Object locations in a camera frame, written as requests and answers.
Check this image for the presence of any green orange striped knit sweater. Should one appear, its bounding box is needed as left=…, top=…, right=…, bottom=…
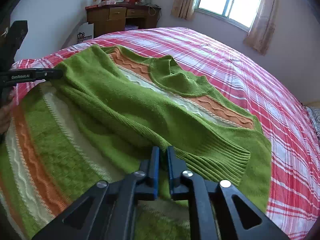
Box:
left=1, top=46, right=271, bottom=239

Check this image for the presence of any person's left hand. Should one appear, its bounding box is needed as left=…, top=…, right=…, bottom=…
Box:
left=0, top=88, right=15, bottom=134

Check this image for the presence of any brown wooden desk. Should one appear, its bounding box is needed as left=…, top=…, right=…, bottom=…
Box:
left=85, top=2, right=161, bottom=37

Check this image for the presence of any grey patterned pillow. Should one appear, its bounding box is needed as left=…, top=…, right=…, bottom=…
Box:
left=306, top=106, right=320, bottom=138

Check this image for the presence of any red white plaid bedsheet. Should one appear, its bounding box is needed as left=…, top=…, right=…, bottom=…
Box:
left=15, top=27, right=319, bottom=239

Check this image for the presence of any right beige curtain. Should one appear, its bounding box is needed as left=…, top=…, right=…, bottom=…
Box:
left=244, top=0, right=279, bottom=55

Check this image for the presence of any beige curtain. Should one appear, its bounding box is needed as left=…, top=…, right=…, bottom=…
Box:
left=244, top=0, right=279, bottom=55
left=171, top=0, right=196, bottom=21

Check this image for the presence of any left beige curtain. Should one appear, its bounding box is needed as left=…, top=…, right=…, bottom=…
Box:
left=171, top=0, right=196, bottom=21

